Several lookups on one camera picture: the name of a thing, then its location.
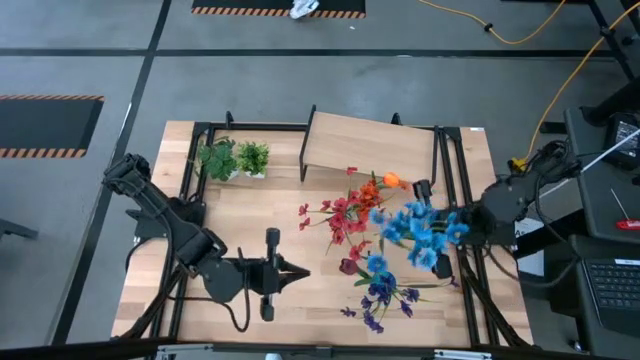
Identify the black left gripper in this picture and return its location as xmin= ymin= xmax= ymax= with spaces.
xmin=243 ymin=226 xmax=312 ymax=323

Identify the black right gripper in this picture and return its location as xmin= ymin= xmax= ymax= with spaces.
xmin=414 ymin=178 xmax=484 ymax=281

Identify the blue artificial flower bunch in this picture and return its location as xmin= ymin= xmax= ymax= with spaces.
xmin=366 ymin=199 xmax=471 ymax=275

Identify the dark red artificial tulip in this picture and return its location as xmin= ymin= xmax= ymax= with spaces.
xmin=338 ymin=257 xmax=374 ymax=289

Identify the pink artificial flower bunch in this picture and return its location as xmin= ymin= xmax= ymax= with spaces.
xmin=297 ymin=166 xmax=375 ymax=262

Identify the orange artificial tulip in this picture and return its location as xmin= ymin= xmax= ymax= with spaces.
xmin=382 ymin=171 xmax=412 ymax=192

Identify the orange artificial flower bunch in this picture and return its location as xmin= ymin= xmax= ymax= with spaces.
xmin=355 ymin=172 xmax=386 ymax=211

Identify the wooden shelf with black legs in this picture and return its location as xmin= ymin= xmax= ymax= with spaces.
xmin=298 ymin=104 xmax=441 ymax=204

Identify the white paper sheet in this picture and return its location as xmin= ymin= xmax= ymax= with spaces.
xmin=514 ymin=217 xmax=547 ymax=277

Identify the small-leaf plant in white pot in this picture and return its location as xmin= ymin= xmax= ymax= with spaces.
xmin=234 ymin=141 xmax=271 ymax=180

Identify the black side desk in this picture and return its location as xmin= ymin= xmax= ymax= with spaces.
xmin=542 ymin=104 xmax=640 ymax=360

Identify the broad-leaf plant in white pot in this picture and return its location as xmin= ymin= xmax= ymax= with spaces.
xmin=196 ymin=137 xmax=239 ymax=182

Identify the black laptop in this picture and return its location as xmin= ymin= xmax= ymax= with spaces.
xmin=582 ymin=257 xmax=640 ymax=337

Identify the black tablet device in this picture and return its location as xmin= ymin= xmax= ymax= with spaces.
xmin=602 ymin=112 xmax=640 ymax=171

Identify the person's foot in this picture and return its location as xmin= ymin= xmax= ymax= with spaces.
xmin=288 ymin=0 xmax=320 ymax=20

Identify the black hazard-striped floor mat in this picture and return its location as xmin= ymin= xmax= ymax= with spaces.
xmin=191 ymin=0 xmax=367 ymax=20
xmin=0 ymin=93 xmax=106 ymax=160

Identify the dark grey stand foot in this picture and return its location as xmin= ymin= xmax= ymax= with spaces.
xmin=0 ymin=218 xmax=40 ymax=241

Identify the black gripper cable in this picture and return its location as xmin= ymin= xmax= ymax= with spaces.
xmin=167 ymin=247 xmax=251 ymax=334

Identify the black cable bundle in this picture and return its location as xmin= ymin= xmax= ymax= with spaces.
xmin=457 ymin=247 xmax=531 ymax=349
xmin=119 ymin=264 xmax=189 ymax=341

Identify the silver front rail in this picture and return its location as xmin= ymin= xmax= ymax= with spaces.
xmin=155 ymin=343 xmax=494 ymax=360

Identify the white cable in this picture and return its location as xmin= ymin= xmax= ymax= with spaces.
xmin=538 ymin=127 xmax=640 ymax=202

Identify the black aluminium table frame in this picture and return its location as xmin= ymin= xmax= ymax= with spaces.
xmin=149 ymin=110 xmax=534 ymax=351

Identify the red-handled screwdriver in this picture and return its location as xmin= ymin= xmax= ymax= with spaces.
xmin=609 ymin=187 xmax=640 ymax=232

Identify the yellow cable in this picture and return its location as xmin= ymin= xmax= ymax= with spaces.
xmin=418 ymin=0 xmax=569 ymax=45
xmin=508 ymin=0 xmax=640 ymax=171

